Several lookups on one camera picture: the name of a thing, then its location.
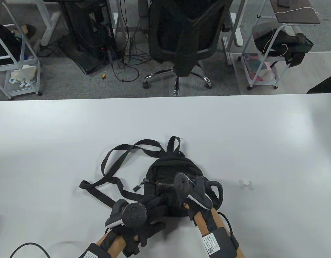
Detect person's right hand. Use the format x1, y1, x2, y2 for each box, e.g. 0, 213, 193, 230
167, 189, 198, 221

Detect person's left hand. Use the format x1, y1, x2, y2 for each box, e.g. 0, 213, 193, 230
112, 195, 168, 257

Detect black corduroy backpack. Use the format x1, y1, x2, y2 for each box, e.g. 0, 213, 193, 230
79, 136, 217, 217

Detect person's right forearm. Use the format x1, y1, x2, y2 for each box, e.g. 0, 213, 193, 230
194, 208, 247, 258

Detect person's left forearm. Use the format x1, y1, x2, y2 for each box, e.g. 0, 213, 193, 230
96, 231, 128, 258

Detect white metal cart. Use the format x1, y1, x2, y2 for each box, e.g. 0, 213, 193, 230
231, 23, 298, 90
0, 0, 43, 100

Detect cream cloth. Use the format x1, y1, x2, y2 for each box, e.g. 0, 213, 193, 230
258, 69, 277, 80

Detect pink box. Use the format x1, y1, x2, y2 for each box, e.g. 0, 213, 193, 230
242, 53, 277, 81

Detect grey metal rails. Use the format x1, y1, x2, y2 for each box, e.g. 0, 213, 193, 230
221, 37, 233, 65

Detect black mesh office chair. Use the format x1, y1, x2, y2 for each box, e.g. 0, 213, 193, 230
138, 0, 233, 97

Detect white desk leg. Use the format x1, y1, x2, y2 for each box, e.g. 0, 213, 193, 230
230, 0, 248, 47
106, 0, 128, 41
34, 0, 61, 46

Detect white cloth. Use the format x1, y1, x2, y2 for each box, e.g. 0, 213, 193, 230
11, 64, 37, 81

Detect black computer tower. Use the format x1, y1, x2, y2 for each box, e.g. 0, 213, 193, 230
58, 0, 119, 75

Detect black bag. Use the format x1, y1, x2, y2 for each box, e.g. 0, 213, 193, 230
252, 23, 314, 67

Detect black jacket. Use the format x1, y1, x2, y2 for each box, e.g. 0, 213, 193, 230
0, 23, 22, 66

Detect brown side table top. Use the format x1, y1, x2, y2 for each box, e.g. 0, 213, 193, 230
270, 0, 321, 24

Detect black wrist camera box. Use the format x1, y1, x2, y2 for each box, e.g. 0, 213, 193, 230
79, 243, 112, 258
202, 227, 240, 258

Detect tangle of black cables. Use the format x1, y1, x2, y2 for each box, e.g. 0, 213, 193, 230
38, 27, 155, 82

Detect thick black cable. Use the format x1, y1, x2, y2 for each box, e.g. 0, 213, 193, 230
9, 243, 51, 258

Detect thin white cable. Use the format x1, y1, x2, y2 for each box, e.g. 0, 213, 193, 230
262, 7, 320, 70

